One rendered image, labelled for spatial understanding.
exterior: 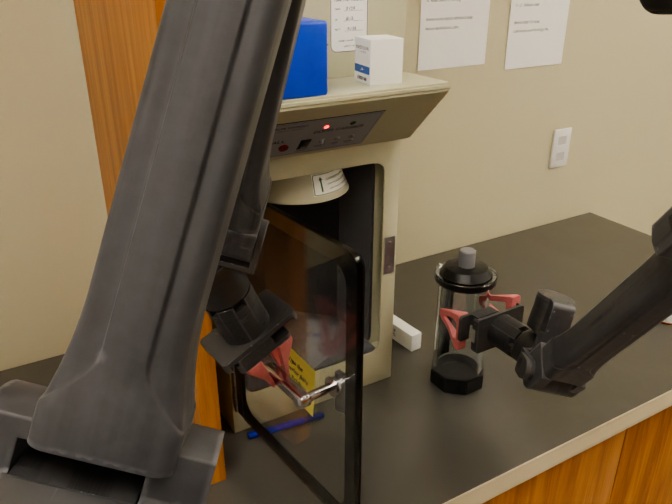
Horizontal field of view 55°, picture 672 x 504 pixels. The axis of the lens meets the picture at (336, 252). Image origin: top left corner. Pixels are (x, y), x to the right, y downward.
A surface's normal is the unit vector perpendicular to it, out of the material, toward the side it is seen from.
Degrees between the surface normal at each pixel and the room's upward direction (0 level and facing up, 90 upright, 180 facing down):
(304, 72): 90
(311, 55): 90
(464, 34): 90
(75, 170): 90
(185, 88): 71
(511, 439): 0
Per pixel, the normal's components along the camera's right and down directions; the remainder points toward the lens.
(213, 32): 0.08, 0.09
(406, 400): 0.00, -0.91
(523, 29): 0.51, 0.36
